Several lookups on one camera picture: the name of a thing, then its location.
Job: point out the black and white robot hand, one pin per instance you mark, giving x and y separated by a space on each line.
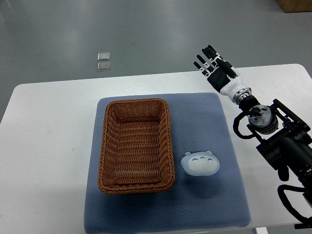
222 76

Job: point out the blue and white plush toy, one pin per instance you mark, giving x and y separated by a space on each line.
200 163

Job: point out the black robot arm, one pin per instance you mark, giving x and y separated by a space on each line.
284 144

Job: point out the brown wicker basket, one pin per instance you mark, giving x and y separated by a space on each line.
136 153

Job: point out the blue fabric mat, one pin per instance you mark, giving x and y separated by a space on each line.
194 202

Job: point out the upper metal floor plate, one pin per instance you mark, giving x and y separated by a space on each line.
103 56

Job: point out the metal floor plate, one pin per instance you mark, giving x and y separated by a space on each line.
103 56
103 66

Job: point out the lower metal floor plate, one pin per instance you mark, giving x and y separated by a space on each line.
103 66

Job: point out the black table leg bracket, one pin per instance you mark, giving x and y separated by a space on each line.
302 226

